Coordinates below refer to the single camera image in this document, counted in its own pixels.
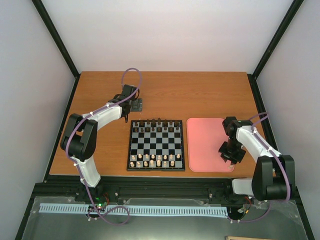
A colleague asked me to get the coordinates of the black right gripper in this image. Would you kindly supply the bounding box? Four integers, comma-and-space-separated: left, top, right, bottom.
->
219, 137, 247, 165

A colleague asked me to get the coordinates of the light wooden chess queen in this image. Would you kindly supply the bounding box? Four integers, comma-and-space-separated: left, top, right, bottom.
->
149, 160, 155, 167

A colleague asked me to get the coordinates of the light wooden chess king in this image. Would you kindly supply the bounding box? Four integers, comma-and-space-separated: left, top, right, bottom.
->
156, 160, 162, 167

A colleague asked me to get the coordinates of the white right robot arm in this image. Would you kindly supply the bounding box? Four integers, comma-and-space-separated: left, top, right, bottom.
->
218, 116, 295, 202

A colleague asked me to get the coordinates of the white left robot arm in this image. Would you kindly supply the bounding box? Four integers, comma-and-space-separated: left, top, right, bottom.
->
60, 84, 140, 202

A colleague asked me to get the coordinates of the dark chess piece row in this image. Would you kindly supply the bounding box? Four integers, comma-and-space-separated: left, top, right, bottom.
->
130, 118, 183, 133

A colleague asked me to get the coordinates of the pink tray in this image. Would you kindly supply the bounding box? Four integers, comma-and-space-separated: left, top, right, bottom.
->
186, 118, 234, 173

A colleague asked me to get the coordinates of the black white chessboard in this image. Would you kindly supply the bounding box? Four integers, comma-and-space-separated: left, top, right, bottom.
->
126, 124, 186, 172

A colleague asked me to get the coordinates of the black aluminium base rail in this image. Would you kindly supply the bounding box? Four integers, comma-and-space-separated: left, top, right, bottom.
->
89, 176, 248, 206

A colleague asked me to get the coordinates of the right black frame post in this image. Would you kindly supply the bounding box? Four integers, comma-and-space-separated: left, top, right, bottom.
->
251, 0, 305, 78

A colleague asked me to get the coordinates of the black frame post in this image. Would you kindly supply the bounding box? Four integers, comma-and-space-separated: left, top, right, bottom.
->
251, 0, 305, 78
31, 0, 81, 78

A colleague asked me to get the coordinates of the light blue cable duct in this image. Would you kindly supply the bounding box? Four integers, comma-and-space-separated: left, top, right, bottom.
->
38, 203, 228, 218

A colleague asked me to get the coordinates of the left black frame post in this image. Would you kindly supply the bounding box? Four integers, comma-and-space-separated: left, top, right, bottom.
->
31, 0, 81, 78

